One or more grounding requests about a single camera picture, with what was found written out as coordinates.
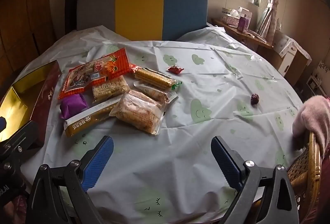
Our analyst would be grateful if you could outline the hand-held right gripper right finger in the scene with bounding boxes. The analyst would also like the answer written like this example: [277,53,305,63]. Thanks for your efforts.
[211,136,301,224]

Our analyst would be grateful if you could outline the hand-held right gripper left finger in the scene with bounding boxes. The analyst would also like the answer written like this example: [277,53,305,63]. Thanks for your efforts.
[26,136,114,224]

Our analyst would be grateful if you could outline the gold tin box maroon sides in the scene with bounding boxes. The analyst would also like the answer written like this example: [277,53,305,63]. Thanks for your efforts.
[0,60,62,150]

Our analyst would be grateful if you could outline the purple snack packet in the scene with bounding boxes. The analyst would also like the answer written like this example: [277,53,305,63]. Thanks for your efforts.
[60,93,89,119]

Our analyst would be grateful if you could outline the large clear pink-print snack packet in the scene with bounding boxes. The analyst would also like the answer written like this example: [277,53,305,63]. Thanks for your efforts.
[110,90,165,135]

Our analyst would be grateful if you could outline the pale rice cracker packet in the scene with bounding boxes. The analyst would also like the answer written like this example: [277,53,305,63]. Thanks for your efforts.
[92,76,131,103]

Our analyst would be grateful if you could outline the red orange snack bag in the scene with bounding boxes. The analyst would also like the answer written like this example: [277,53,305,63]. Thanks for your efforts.
[58,47,132,100]

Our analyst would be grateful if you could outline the long white snack packet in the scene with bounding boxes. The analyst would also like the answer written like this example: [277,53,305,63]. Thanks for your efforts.
[133,80,179,104]

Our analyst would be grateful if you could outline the striped wafer packet green end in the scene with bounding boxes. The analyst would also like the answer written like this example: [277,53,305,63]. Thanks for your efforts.
[134,67,182,92]

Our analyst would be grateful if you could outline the red candy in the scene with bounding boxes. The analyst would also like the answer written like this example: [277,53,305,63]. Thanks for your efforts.
[166,65,185,74]

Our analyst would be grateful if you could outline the long yellow brown snack packet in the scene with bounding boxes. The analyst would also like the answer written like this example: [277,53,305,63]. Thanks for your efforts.
[63,100,120,137]

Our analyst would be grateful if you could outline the white tablecloth green cloud print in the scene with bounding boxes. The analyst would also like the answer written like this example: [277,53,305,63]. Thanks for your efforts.
[15,24,306,224]

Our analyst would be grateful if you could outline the rattan chair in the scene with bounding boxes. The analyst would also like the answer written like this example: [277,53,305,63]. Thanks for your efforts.
[286,131,330,214]

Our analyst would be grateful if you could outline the pink fuzzy garment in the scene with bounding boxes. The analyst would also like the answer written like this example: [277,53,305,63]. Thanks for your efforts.
[292,95,330,160]

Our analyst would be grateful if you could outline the wooden wardrobe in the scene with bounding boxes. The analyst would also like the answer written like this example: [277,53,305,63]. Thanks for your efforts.
[0,0,56,80]

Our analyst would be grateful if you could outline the cardboard box white cover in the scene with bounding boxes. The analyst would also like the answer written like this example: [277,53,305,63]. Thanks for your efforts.
[273,32,312,77]

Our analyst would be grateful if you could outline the wooden side table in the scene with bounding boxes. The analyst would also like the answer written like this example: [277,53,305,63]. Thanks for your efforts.
[211,18,274,54]

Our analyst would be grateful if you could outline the white printed box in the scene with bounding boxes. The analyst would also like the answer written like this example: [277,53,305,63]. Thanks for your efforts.
[308,59,330,96]

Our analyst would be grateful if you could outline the black chair back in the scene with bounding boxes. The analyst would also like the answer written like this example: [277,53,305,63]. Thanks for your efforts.
[64,0,82,35]

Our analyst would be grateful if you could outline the purple box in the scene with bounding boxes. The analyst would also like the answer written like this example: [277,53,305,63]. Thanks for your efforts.
[237,14,252,33]

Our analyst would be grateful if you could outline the grey yellow blue headboard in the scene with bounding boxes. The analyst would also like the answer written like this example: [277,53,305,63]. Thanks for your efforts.
[77,0,209,41]

